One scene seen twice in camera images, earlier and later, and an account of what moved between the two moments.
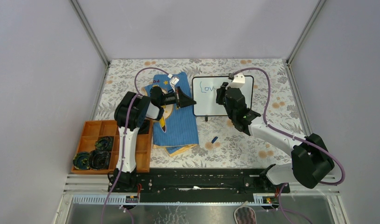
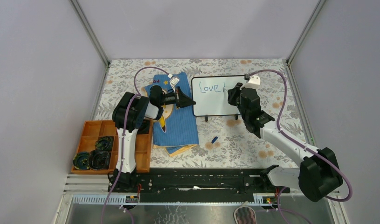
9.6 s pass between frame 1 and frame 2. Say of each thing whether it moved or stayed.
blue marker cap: stayed
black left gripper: stayed
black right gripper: moved
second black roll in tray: stayed
